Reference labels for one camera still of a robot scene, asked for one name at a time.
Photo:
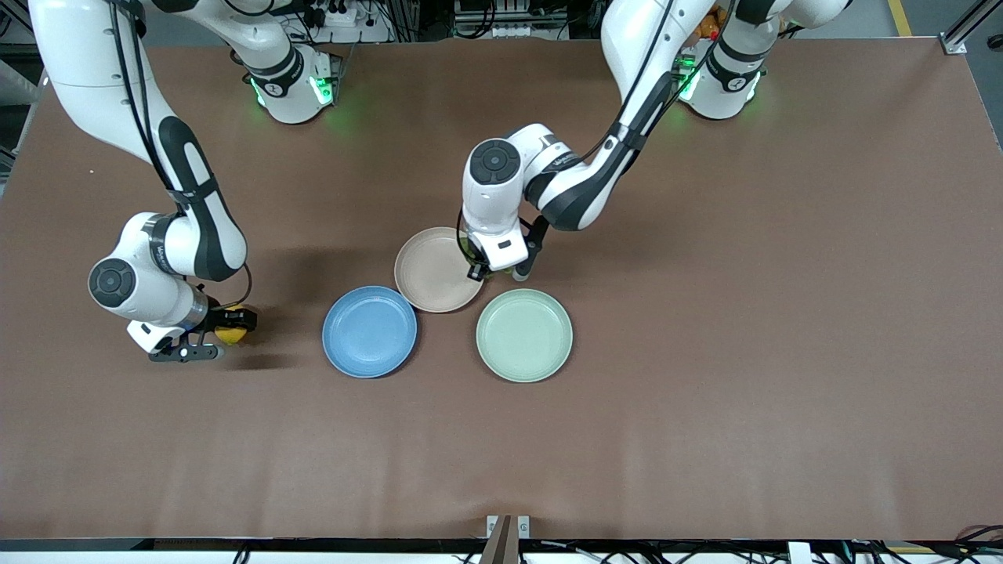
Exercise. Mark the beige plate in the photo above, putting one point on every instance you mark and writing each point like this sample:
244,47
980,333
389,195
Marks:
431,270

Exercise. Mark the mint green plate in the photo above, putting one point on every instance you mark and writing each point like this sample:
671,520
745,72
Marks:
524,337

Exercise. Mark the yellow lemon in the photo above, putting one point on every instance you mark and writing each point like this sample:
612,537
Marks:
231,338

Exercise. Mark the silver metal bracket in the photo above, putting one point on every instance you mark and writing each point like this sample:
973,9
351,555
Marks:
491,525

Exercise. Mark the orange packaged goods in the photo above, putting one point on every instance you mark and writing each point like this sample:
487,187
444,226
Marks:
707,27

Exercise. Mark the white power strip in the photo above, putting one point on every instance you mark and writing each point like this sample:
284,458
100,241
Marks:
341,16

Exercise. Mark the white electrical unit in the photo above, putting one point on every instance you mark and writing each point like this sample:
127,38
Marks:
509,27

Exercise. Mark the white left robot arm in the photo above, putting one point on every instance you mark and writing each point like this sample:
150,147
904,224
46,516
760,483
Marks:
494,204

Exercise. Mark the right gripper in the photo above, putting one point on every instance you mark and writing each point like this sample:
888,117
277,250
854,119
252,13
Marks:
219,319

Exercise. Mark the blue plate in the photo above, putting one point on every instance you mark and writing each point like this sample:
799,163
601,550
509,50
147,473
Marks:
368,333

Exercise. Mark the aluminium frame profile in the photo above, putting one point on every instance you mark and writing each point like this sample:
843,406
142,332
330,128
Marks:
968,27

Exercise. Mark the small white box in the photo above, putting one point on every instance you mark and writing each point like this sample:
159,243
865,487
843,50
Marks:
799,554

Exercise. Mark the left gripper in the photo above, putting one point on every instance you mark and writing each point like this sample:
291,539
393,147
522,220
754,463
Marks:
475,272

